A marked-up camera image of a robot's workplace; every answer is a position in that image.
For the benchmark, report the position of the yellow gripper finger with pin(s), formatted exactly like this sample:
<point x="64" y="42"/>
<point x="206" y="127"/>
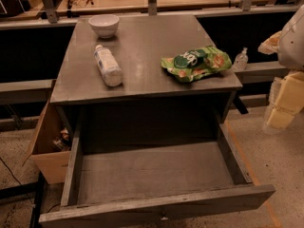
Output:
<point x="279" y="119"/>

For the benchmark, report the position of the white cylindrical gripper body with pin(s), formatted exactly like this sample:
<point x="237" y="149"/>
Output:
<point x="293" y="45"/>

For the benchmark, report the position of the clear plastic water bottle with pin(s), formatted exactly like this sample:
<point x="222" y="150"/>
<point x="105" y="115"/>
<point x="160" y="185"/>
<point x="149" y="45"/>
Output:
<point x="108" y="66"/>

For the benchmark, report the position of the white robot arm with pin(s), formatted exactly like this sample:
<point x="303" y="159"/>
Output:
<point x="288" y="44"/>

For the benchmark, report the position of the clear sanitizer pump bottle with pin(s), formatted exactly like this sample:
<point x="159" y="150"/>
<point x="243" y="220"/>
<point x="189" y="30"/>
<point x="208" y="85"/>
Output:
<point x="241" y="60"/>

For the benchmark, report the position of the open grey top drawer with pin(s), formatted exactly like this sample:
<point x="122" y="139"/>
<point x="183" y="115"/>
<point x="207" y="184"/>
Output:
<point x="117" y="189"/>

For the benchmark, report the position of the green snack bag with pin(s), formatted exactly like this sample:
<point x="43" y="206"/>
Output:
<point x="195" y="64"/>

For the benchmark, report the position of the grey wooden cabinet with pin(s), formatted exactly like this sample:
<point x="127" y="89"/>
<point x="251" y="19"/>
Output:
<point x="150" y="107"/>

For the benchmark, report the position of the white ceramic bowl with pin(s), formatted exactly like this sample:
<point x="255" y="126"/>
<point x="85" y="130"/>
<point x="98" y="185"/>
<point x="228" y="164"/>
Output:
<point x="104" y="25"/>

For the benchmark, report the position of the cardboard box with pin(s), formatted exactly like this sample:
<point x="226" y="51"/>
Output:
<point x="50" y="160"/>

